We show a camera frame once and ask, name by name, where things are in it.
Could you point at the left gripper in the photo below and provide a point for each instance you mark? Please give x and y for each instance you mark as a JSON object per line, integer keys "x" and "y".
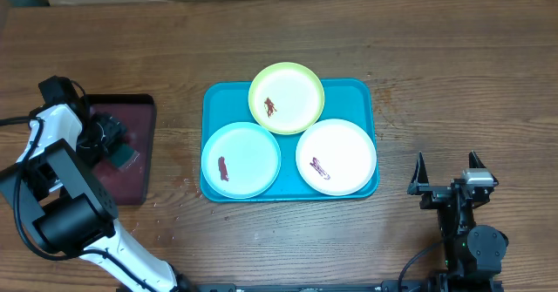
{"x": 114, "y": 126}

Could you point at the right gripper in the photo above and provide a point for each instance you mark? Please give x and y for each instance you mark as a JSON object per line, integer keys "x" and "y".
{"x": 436, "y": 194}

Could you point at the green scrubbing sponge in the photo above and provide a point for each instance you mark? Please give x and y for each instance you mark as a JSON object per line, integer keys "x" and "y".
{"x": 123, "y": 156}

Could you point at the light blue plate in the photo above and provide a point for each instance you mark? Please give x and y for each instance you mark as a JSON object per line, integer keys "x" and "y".
{"x": 241, "y": 160}

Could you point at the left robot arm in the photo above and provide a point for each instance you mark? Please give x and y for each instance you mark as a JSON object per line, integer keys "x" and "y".
{"x": 62, "y": 211}

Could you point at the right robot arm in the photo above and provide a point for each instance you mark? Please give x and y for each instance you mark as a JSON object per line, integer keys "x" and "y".
{"x": 473, "y": 252}

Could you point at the black tray with red liquid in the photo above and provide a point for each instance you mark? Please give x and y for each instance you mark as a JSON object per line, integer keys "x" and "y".
{"x": 124, "y": 171}

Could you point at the blue plastic serving tray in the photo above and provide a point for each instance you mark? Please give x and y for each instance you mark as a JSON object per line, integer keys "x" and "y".
{"x": 345, "y": 98}

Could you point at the white pink plate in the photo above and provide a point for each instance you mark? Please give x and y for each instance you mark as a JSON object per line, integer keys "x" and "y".
{"x": 336, "y": 157}

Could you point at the yellow-green plate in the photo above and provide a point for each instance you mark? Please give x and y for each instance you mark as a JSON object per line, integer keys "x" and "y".
{"x": 286, "y": 98}

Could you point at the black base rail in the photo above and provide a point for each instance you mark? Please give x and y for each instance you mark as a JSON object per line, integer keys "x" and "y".
{"x": 385, "y": 286}

